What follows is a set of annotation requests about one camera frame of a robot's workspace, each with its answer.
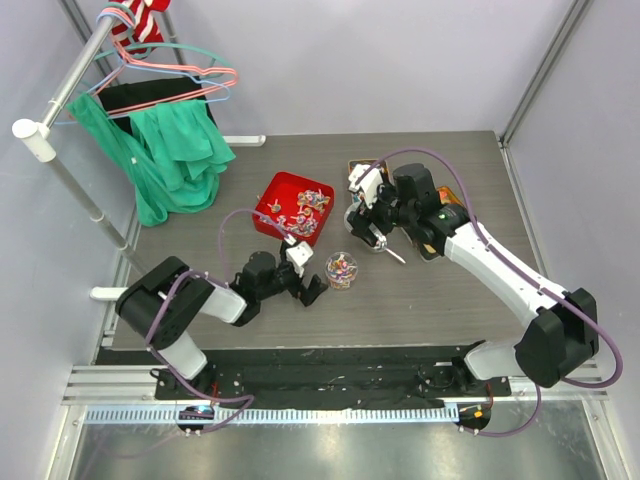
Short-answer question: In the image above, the pink clothes hanger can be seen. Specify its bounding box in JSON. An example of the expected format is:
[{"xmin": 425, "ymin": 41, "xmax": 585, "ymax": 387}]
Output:
[{"xmin": 94, "ymin": 4, "xmax": 240, "ymax": 119}]

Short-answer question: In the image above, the white flat bar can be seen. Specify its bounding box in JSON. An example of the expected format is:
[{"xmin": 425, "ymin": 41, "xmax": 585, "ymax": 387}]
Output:
[{"xmin": 89, "ymin": 287, "xmax": 127, "ymax": 302}]

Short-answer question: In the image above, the black garment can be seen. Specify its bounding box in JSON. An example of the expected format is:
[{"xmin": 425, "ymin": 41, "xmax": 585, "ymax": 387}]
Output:
[{"xmin": 98, "ymin": 76, "xmax": 203, "ymax": 111}]

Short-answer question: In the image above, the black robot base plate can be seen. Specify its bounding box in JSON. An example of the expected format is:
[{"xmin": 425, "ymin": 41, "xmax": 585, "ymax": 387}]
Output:
[{"xmin": 95, "ymin": 343, "xmax": 571, "ymax": 401}]

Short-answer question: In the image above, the purple cable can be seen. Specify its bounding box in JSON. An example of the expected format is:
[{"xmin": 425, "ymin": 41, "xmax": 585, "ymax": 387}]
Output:
[
  {"xmin": 144, "ymin": 207, "xmax": 296, "ymax": 434},
  {"xmin": 357, "ymin": 146, "xmax": 624, "ymax": 436}
]

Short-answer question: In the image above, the blue clothes hanger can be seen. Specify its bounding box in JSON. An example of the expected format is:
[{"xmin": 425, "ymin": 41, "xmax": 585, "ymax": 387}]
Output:
[{"xmin": 53, "ymin": 10, "xmax": 232, "ymax": 126}]

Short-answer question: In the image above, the red white striped garment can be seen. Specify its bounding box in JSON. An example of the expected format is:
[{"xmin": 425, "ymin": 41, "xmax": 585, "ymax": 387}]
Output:
[{"xmin": 111, "ymin": 0, "xmax": 171, "ymax": 46}]

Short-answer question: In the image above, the green clothes hanger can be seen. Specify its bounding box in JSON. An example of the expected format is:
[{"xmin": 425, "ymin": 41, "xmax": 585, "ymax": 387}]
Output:
[{"xmin": 95, "ymin": 42, "xmax": 237, "ymax": 79}]

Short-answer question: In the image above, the metal clothes rack pole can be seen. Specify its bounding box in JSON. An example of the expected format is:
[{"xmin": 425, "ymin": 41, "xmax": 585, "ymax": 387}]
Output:
[{"xmin": 11, "ymin": 0, "xmax": 151, "ymax": 276}]

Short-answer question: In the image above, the green cloth garment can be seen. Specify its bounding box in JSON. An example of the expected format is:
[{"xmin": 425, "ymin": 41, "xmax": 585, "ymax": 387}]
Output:
[{"xmin": 68, "ymin": 94, "xmax": 236, "ymax": 227}]

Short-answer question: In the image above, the white rack foot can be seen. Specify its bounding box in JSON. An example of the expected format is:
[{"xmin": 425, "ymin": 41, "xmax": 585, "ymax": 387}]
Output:
[{"xmin": 223, "ymin": 135, "xmax": 267, "ymax": 148}]

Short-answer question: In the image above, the silver metal scoop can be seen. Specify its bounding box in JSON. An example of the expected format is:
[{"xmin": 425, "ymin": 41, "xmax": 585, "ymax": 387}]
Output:
[{"xmin": 369, "ymin": 225, "xmax": 406, "ymax": 265}]

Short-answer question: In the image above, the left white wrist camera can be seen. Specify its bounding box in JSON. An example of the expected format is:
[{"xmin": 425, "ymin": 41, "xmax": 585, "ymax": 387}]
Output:
[{"xmin": 281, "ymin": 239, "xmax": 314, "ymax": 277}]

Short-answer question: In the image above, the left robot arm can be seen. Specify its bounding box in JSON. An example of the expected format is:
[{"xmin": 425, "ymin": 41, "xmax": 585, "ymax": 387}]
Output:
[{"xmin": 115, "ymin": 248, "xmax": 311, "ymax": 399}]

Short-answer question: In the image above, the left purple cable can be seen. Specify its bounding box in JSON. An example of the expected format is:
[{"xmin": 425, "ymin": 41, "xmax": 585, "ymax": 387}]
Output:
[{"xmin": 144, "ymin": 207, "xmax": 296, "ymax": 434}]

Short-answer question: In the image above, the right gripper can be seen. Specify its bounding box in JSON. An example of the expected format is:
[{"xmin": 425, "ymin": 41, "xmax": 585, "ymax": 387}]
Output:
[{"xmin": 348, "ymin": 176, "xmax": 417, "ymax": 247}]

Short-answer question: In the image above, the clear plastic round jar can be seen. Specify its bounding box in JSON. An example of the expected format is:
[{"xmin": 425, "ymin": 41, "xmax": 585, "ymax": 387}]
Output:
[{"xmin": 325, "ymin": 252, "xmax": 358, "ymax": 290}]

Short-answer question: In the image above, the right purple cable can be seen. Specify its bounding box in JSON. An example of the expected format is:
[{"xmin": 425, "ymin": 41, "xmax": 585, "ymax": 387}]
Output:
[{"xmin": 357, "ymin": 146, "xmax": 624, "ymax": 436}]

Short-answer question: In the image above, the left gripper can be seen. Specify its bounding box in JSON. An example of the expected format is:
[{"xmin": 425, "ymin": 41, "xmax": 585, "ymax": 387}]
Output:
[{"xmin": 257, "ymin": 243, "xmax": 328, "ymax": 305}]

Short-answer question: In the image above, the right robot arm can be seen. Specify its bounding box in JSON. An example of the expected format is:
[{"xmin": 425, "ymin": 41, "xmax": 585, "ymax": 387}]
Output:
[{"xmin": 344, "ymin": 163, "xmax": 600, "ymax": 395}]

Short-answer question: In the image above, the red square candy box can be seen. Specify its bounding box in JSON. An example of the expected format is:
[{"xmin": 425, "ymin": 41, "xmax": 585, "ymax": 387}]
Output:
[{"xmin": 253, "ymin": 171, "xmax": 335, "ymax": 246}]

